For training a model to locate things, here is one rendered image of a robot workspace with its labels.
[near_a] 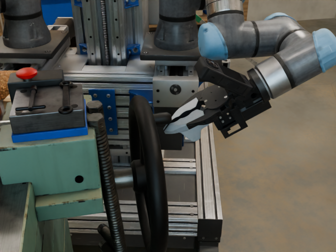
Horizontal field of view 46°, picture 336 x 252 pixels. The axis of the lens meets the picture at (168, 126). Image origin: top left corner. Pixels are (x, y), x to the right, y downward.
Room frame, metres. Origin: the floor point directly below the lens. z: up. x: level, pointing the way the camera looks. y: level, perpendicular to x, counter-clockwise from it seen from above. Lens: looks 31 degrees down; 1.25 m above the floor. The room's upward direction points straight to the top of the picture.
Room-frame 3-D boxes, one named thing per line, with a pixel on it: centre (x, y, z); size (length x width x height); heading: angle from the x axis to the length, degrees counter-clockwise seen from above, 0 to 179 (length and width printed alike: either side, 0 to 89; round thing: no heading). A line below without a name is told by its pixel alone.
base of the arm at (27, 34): (1.27, 0.46, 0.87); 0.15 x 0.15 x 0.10
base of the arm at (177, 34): (1.25, -0.03, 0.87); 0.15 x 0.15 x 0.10
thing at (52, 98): (0.52, 0.18, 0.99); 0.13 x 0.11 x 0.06; 12
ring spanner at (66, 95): (0.50, 0.14, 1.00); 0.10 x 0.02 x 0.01; 12
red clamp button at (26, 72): (0.54, 0.21, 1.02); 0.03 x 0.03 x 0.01
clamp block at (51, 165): (0.51, 0.18, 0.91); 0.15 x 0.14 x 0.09; 12
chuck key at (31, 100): (0.49, 0.19, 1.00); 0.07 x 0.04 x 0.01; 12
